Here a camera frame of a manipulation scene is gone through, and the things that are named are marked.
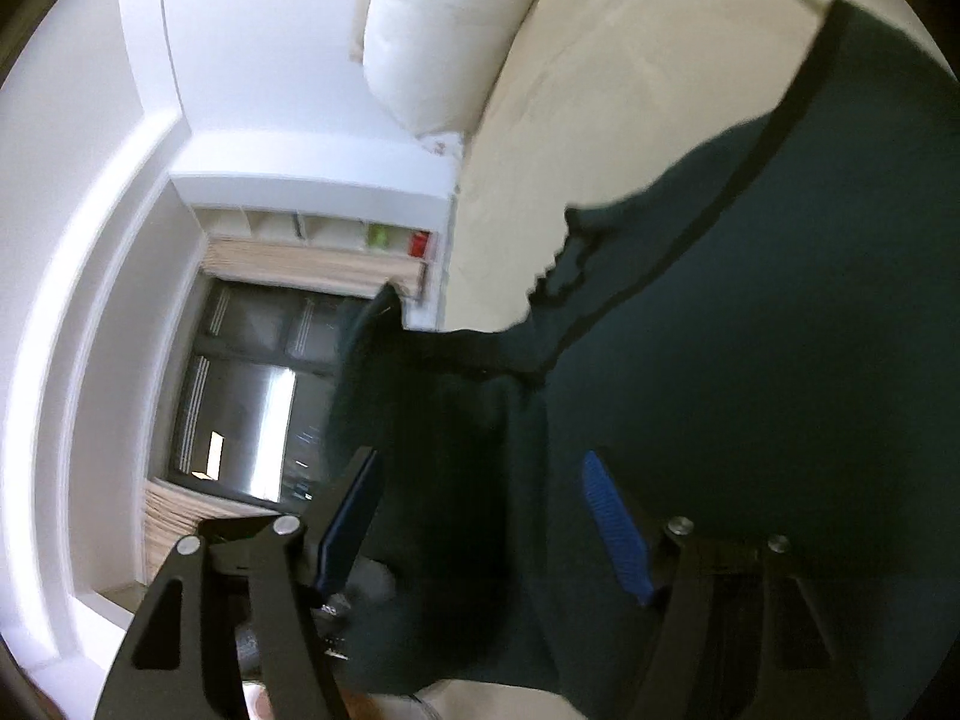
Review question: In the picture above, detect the white wall shelf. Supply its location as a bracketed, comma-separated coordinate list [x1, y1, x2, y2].
[169, 171, 455, 331]

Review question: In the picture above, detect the white pillow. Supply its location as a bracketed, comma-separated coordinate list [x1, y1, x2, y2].
[362, 0, 551, 138]

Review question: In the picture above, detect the beige window blind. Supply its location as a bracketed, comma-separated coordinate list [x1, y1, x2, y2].
[200, 236, 429, 310]

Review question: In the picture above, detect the dark green sweater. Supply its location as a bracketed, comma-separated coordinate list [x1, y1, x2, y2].
[322, 0, 960, 700]

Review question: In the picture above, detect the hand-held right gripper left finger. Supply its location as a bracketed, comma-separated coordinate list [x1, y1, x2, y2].
[94, 446, 380, 720]

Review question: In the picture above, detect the dark window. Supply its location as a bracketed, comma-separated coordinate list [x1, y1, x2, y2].
[166, 277, 376, 509]

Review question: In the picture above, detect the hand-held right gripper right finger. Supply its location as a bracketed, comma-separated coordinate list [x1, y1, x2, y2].
[580, 450, 878, 720]

